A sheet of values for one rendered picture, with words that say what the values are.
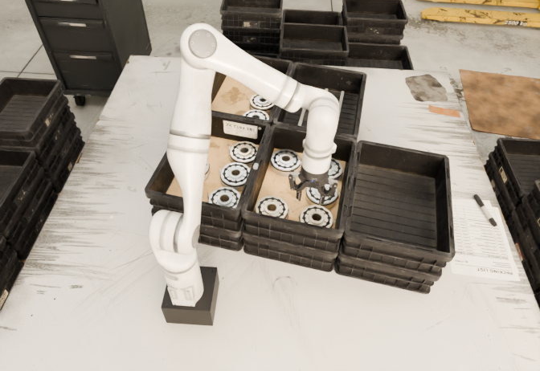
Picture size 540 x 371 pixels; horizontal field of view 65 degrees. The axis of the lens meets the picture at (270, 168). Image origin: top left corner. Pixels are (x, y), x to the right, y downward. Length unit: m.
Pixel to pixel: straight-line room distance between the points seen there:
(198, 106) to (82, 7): 1.86
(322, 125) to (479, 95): 2.65
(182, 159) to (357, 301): 0.72
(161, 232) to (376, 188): 0.77
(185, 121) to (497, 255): 1.13
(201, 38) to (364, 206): 0.77
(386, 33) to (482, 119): 0.92
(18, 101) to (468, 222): 2.20
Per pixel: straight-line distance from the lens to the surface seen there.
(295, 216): 1.34
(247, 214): 1.22
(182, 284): 1.13
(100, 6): 2.68
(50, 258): 1.55
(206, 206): 1.24
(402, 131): 1.90
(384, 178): 1.50
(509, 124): 3.37
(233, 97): 1.76
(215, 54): 0.92
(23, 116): 2.48
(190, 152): 0.93
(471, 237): 1.62
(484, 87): 3.65
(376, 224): 1.37
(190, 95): 0.97
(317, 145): 1.03
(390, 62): 2.93
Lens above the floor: 1.91
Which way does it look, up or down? 47 degrees down
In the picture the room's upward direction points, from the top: 2 degrees clockwise
